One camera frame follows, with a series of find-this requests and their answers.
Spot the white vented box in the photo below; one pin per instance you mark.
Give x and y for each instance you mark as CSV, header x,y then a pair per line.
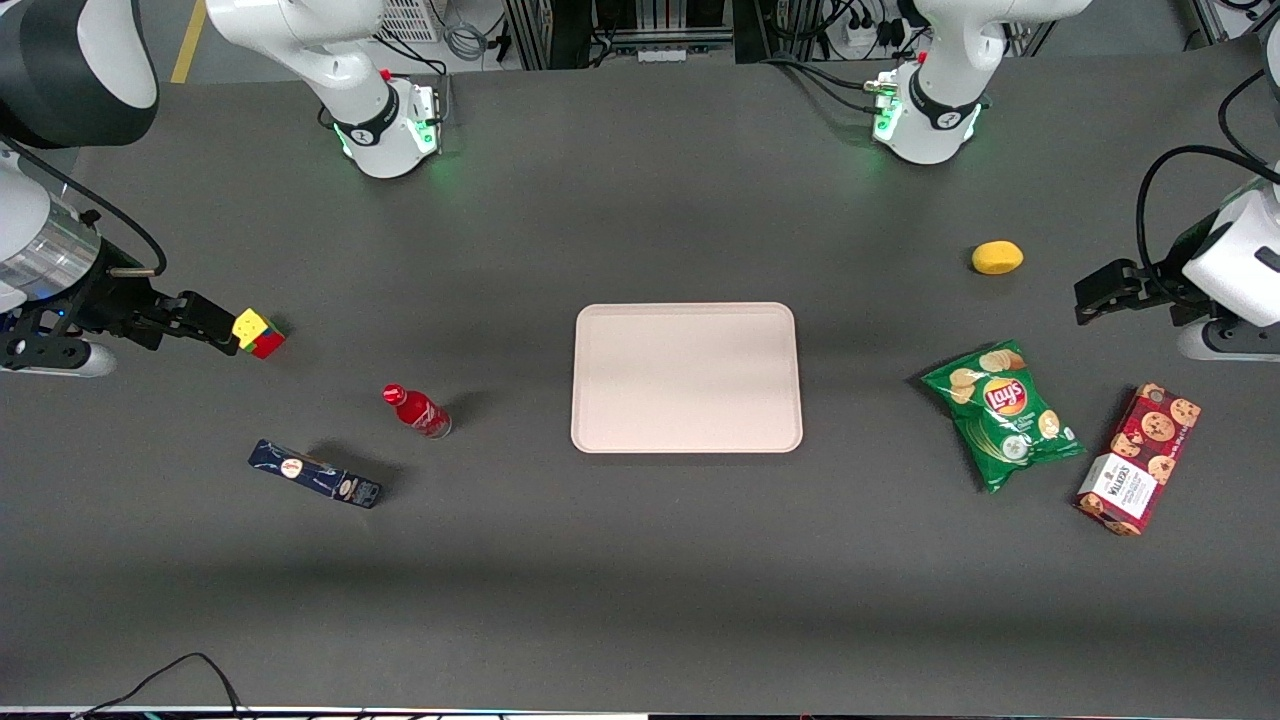
x,y
410,18

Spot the red coke bottle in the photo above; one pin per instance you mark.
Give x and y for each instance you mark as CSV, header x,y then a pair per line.
x,y
420,412

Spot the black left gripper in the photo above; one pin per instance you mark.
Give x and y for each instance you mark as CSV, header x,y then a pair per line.
x,y
1150,283

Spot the green Lay's chips bag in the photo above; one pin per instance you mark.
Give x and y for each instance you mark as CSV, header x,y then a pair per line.
x,y
1005,415

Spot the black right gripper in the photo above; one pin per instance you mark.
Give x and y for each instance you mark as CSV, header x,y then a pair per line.
x,y
118,300

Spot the yellow lemon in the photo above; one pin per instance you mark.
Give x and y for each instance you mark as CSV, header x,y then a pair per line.
x,y
997,258

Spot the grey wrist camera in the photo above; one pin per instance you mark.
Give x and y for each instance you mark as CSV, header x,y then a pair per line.
x,y
1230,342
80,360

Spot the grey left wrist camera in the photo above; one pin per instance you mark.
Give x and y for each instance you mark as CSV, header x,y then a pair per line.
x,y
1230,342

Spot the white power strip with plugs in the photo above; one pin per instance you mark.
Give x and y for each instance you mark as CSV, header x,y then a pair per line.
x,y
870,35

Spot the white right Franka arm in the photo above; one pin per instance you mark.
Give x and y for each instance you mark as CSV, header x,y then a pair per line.
x,y
290,40

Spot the black aluminium rack frame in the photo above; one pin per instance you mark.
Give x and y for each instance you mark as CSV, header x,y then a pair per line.
x,y
560,30

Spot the dark blue narrow box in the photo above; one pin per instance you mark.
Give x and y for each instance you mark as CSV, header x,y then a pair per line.
x,y
315,474

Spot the colourful Rubik's cube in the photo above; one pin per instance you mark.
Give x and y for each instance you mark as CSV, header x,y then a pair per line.
x,y
258,335

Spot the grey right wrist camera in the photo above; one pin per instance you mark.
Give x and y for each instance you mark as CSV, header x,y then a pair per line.
x,y
80,360

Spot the red Walkers cookie box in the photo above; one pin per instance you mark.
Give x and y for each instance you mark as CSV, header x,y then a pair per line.
x,y
1140,460

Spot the beige plastic tray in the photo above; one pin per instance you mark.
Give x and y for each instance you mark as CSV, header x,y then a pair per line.
x,y
686,378

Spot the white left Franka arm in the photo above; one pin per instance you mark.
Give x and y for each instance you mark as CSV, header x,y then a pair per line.
x,y
935,135

